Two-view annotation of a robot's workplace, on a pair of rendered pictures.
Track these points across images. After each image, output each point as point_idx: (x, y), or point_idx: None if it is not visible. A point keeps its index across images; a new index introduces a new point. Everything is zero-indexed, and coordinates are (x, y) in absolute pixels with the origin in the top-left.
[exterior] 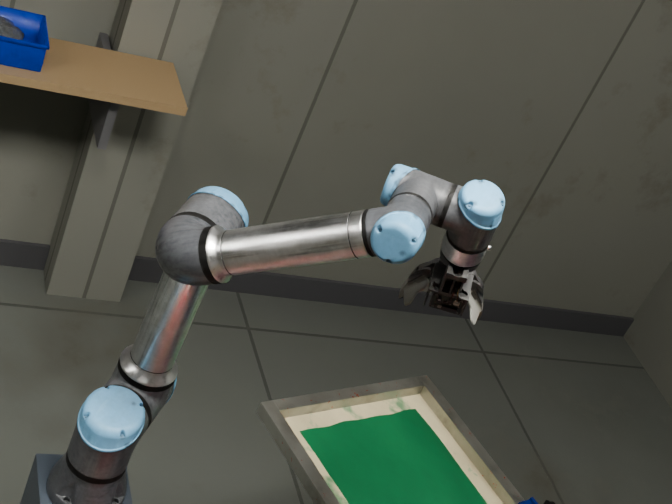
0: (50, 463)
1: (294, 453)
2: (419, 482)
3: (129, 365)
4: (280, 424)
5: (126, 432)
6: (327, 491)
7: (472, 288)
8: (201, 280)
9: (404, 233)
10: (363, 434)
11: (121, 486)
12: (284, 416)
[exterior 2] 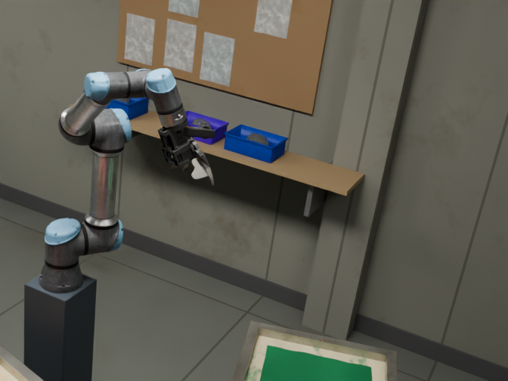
0: None
1: (243, 346)
2: None
3: (88, 213)
4: (251, 332)
5: (57, 234)
6: (243, 369)
7: (196, 156)
8: (62, 131)
9: (89, 78)
10: (312, 362)
11: (66, 277)
12: (264, 335)
